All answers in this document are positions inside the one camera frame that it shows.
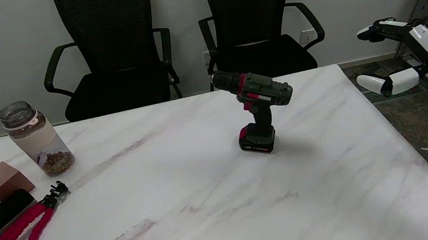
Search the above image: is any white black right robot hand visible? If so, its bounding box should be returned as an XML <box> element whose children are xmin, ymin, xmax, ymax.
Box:
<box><xmin>347</xmin><ymin>11</ymin><xmax>428</xmax><ymax>101</ymax></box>

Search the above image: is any black oblong case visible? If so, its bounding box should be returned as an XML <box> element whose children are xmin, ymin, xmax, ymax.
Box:
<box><xmin>0</xmin><ymin>187</ymin><xmax>40</xmax><ymax>238</ymax></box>

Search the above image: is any red flexible mini tripod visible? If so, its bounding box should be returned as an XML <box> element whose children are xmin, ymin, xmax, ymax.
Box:
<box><xmin>0</xmin><ymin>179</ymin><xmax>78</xmax><ymax>240</ymax></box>

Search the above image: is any floor vent grille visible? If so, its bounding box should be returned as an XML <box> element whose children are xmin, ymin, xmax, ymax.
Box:
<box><xmin>363</xmin><ymin>82</ymin><xmax>426</xmax><ymax>105</ymax></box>

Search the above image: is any black mesh office chair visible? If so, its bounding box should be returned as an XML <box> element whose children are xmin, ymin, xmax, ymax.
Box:
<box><xmin>195</xmin><ymin>0</ymin><xmax>331</xmax><ymax>92</ymax></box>
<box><xmin>31</xmin><ymin>0</ymin><xmax>185</xmax><ymax>126</ymax></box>

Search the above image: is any glass jar with brown beans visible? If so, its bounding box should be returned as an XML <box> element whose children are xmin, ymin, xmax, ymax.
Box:
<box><xmin>0</xmin><ymin>94</ymin><xmax>78</xmax><ymax>184</ymax></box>

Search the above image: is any green red power screwdriver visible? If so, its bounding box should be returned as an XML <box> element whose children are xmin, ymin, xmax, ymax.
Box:
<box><xmin>210</xmin><ymin>60</ymin><xmax>302</xmax><ymax>160</ymax></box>

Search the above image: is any brown wooden block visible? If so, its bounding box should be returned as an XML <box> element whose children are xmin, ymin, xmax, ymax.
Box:
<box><xmin>0</xmin><ymin>157</ymin><xmax>37</xmax><ymax>201</ymax></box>

